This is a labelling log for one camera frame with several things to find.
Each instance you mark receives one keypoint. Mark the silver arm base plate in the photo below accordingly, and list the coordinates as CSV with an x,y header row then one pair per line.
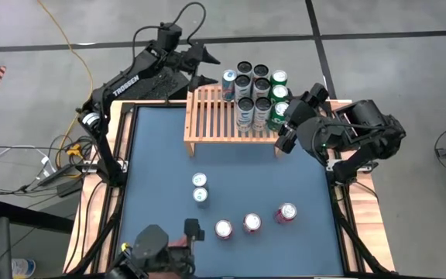
x,y
89,167

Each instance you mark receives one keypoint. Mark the black handheld camera rig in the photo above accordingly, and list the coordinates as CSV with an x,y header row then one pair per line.
x,y
149,248

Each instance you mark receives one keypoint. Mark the white blue yellow container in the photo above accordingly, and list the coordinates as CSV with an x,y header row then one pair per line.
x,y
23,268

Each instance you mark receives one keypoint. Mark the yellow power plug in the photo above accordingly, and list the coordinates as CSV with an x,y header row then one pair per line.
x,y
74,150

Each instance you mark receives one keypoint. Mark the green Sprite can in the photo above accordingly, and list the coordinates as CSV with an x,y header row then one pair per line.
x,y
279,93
277,114
278,77

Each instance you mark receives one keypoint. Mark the black mesh case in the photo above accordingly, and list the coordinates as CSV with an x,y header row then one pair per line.
x,y
157,87

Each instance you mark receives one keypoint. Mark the white Celsius can yellow band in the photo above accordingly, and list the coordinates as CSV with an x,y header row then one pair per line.
x,y
262,83
263,104
261,71

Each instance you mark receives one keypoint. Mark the black floor bar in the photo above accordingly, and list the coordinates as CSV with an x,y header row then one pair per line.
x,y
33,217

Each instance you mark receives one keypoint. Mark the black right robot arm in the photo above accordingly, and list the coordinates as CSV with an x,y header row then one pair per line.
x,y
374,128

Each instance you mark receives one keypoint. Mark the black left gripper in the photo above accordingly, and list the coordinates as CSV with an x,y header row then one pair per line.
x,y
186,58

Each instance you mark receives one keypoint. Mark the black power strip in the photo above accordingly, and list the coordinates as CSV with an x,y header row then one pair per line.
x,y
58,174

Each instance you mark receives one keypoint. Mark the black power brick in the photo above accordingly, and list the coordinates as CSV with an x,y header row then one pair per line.
x,y
69,188

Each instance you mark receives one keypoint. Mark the wooden slatted shelf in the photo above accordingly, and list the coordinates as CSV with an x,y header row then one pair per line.
x,y
211,116

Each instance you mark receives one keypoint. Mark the black aluminium table frame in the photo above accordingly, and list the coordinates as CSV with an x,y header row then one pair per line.
x,y
157,104

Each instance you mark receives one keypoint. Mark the red Star Wars cola can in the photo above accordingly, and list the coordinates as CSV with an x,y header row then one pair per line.
x,y
223,228

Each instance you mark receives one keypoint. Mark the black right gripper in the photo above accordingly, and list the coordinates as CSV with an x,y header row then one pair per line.
x,y
316,133

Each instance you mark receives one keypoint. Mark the white Celsius can blue band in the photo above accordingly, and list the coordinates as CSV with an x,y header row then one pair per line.
x,y
244,67
243,81
245,104

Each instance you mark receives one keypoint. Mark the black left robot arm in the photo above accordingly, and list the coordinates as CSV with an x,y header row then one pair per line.
x,y
126,87

